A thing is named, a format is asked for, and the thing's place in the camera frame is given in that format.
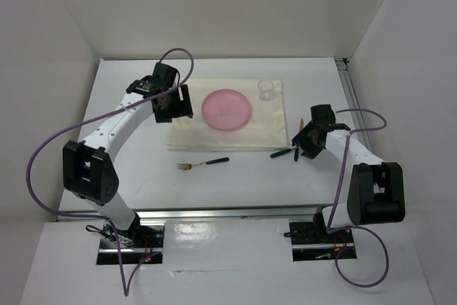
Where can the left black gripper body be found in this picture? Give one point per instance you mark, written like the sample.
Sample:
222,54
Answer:
171,104

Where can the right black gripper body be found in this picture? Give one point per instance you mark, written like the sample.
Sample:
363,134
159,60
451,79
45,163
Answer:
308,143

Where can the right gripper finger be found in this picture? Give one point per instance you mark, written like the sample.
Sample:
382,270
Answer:
310,154
301,137

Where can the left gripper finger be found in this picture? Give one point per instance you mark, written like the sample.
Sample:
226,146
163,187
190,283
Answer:
160,118
183,106

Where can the gold knife green handle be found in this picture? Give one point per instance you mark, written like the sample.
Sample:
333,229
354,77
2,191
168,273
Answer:
296,144

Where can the gold spoon green handle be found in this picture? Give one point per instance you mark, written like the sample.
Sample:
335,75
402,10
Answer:
282,152

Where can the cream cloth placemat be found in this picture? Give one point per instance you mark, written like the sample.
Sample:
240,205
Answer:
265,130

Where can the pink plate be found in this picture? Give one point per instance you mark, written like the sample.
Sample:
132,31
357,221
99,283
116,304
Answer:
226,109

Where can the gold fork green handle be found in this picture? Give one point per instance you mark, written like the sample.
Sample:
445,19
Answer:
186,166

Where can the clear plastic cup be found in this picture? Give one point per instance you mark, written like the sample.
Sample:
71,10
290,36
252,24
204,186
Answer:
265,90

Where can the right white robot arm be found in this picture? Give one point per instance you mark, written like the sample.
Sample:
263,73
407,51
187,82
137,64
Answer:
369,190

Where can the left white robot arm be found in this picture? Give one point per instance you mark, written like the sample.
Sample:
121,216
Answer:
88,165

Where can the aluminium front rail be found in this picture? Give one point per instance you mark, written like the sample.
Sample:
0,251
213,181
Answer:
247,212

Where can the aluminium rail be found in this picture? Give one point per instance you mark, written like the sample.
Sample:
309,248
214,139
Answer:
247,212
357,98

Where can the aluminium right side rail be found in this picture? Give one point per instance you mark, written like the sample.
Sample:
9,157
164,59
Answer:
357,98

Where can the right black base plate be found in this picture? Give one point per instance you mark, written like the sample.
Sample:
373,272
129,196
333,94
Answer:
309,243

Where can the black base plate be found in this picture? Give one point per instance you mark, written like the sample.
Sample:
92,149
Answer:
148,247
309,243

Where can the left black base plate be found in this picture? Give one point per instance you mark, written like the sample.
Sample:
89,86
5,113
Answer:
148,247

